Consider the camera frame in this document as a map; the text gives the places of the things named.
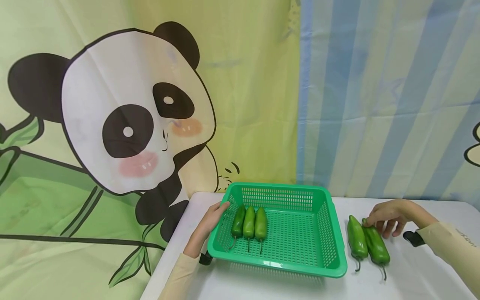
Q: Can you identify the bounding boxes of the person's left hand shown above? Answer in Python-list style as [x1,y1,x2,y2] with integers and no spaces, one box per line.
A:
[183,201,231,259]

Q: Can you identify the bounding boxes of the person's right hand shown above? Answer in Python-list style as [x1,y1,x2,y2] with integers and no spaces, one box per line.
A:
[363,199,439,239]

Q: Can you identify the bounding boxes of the green plastic basket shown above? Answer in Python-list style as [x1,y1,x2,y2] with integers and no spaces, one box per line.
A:
[207,182,348,278]

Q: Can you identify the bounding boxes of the person's left forearm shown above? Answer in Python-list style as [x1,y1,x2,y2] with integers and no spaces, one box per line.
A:
[157,252,202,300]

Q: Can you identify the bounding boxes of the person's right forearm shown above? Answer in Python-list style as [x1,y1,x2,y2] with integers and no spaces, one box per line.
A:
[416,220,480,299]

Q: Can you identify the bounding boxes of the green pepper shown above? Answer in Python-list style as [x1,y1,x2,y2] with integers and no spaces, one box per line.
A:
[347,215,369,272]
[229,205,247,250]
[255,206,268,255]
[361,218,391,281]
[242,205,256,253]

